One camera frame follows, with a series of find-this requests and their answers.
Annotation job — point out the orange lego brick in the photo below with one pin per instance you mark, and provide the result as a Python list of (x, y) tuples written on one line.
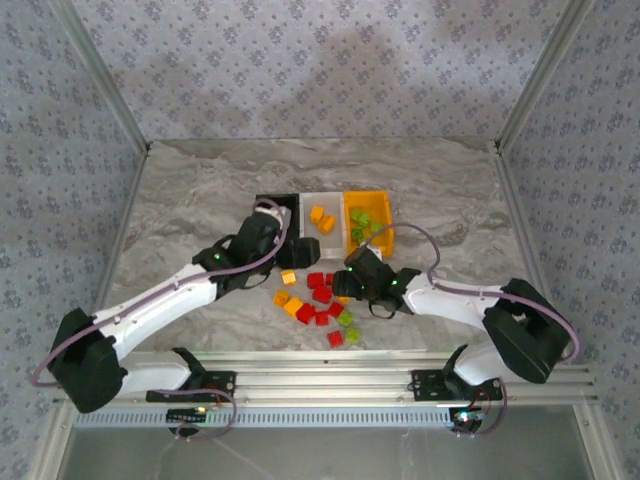
[(288, 277), (316, 214), (293, 306), (327, 224), (281, 298), (342, 300)]

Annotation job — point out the red lego brick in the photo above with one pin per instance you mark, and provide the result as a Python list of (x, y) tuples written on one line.
[(321, 318), (335, 339), (305, 313), (335, 309), (329, 278), (322, 294), (315, 280)]

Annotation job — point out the green lego brick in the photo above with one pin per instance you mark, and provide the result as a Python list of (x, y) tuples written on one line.
[(345, 318), (353, 336), (358, 234), (365, 218), (356, 215), (376, 227)]

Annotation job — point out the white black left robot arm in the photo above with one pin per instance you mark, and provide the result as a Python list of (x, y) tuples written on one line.
[(165, 295)]

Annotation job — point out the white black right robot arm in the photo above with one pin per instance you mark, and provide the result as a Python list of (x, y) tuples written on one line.
[(450, 305)]

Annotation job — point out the white plastic bin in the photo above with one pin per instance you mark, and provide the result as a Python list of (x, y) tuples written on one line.
[(332, 245)]

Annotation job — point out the black plastic bin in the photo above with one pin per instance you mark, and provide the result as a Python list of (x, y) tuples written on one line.
[(287, 200)]

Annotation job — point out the orange plastic bin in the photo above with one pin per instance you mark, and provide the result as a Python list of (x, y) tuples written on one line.
[(370, 200)]

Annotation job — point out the wide aluminium extrusion beam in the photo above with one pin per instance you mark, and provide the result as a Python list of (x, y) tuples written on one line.
[(325, 385)]

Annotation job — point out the small circuit board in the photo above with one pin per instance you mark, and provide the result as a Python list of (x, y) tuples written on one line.
[(467, 417), (182, 414)]

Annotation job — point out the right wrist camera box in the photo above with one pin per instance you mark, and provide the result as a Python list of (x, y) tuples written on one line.
[(369, 252)]

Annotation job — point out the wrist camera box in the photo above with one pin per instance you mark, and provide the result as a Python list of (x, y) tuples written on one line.
[(275, 215), (369, 252)]

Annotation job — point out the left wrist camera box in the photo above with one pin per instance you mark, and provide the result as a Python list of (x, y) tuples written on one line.
[(275, 215)]

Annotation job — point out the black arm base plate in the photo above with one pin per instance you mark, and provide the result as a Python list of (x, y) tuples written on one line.
[(165, 395), (425, 387)]

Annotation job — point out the aluminium side rail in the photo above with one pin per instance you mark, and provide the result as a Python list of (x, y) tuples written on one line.
[(531, 250), (116, 250)]

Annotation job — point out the aluminium frame post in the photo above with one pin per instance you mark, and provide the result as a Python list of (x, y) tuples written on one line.
[(104, 75), (544, 75)]

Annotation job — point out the aluminium frame leg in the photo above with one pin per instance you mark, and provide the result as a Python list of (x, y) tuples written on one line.
[(55, 445), (597, 445)]

